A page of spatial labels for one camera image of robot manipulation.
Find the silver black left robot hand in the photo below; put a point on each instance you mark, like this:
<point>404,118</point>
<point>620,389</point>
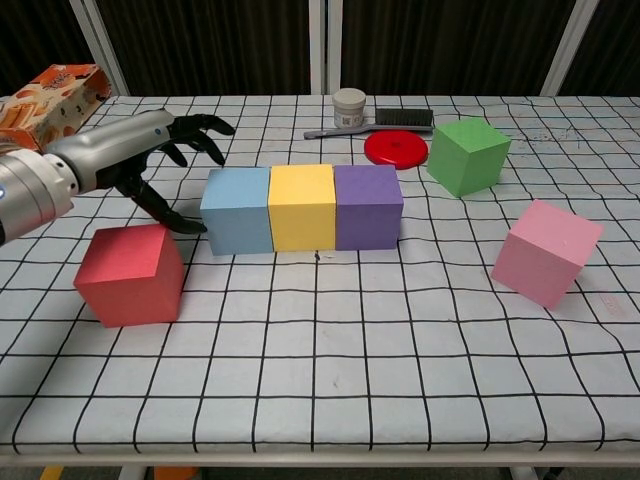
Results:
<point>115,145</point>

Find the red foam cube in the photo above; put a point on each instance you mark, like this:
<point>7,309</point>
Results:
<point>130,280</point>

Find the light blue foam cube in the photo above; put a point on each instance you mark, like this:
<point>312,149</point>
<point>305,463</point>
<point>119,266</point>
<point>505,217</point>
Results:
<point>235,220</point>

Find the yellow foam cube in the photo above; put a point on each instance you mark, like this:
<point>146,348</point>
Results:
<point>302,215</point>

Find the purple foam cube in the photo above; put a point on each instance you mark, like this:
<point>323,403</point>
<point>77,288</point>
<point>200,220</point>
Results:
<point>367,220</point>

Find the green foam cube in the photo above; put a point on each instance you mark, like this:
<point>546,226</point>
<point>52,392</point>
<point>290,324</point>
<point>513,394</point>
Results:
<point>465,155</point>

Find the orange biscuit snack box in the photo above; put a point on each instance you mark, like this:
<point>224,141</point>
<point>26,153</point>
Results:
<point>55,100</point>

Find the dark corrugated partition panel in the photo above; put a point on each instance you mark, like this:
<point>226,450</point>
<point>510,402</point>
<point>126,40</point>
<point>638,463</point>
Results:
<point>40,35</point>
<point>440,45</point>
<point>210,45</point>
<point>615,50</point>

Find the small white lidded jar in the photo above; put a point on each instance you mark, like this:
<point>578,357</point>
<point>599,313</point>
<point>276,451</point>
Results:
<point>349,107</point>

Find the red round plastic lid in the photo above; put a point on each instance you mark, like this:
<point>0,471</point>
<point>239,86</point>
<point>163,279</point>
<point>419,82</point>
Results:
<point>395,150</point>

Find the grey brush black bristles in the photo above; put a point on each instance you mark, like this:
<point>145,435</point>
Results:
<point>402,117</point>

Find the white black checkered tablecloth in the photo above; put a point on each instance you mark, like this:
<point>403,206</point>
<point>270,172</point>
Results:
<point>320,375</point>

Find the pink foam cube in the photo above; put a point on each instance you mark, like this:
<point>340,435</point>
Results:
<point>540,255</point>

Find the white partition frame post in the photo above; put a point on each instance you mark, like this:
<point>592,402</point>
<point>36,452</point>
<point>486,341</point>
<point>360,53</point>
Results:
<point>567,50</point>
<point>316,45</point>
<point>106,50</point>

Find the grey metal table frame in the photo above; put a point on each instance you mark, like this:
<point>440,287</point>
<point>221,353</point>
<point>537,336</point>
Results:
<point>350,460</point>

